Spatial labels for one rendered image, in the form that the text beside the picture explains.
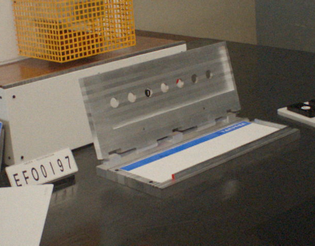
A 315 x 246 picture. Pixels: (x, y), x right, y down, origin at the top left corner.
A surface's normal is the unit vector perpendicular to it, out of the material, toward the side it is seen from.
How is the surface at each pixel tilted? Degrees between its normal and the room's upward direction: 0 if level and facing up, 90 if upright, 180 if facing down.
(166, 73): 76
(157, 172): 0
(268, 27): 90
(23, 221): 0
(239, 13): 90
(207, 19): 90
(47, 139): 90
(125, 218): 0
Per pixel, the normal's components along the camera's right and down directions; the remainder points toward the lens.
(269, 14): -0.76, 0.24
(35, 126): 0.68, 0.17
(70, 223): -0.07, -0.95
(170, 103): 0.64, -0.06
